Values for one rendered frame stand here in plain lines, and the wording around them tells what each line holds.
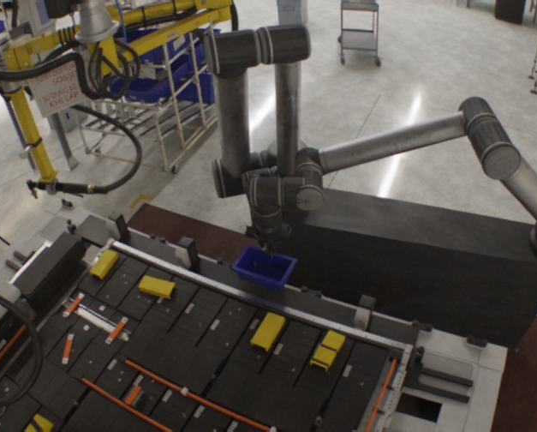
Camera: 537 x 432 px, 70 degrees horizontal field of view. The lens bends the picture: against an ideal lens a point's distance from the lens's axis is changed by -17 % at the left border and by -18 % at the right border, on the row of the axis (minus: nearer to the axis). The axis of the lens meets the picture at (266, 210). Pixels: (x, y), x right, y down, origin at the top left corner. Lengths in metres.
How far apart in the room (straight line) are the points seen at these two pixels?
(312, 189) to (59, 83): 1.14
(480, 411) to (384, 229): 1.08
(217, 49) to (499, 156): 1.02
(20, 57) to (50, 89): 0.22
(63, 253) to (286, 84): 1.32
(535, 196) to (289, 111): 1.04
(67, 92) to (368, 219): 1.61
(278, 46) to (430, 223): 1.31
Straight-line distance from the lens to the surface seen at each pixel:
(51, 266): 2.23
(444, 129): 1.75
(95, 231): 2.65
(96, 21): 1.53
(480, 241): 2.44
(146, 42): 1.69
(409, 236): 2.35
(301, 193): 1.65
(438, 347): 2.06
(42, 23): 5.35
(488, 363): 2.08
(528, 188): 1.74
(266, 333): 1.80
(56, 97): 1.99
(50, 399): 1.94
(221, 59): 1.57
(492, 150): 1.56
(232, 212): 3.80
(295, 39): 1.60
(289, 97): 1.76
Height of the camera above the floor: 2.56
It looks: 43 degrees down
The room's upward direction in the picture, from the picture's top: 5 degrees counter-clockwise
